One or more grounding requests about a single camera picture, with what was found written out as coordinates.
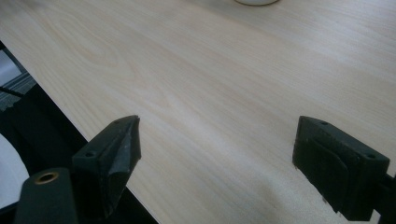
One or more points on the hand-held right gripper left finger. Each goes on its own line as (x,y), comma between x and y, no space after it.
(107,168)

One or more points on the white cup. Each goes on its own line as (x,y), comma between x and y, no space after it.
(257,2)

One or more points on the white cloth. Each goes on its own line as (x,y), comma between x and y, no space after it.
(9,174)

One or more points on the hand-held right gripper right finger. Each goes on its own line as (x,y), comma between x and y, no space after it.
(339,168)

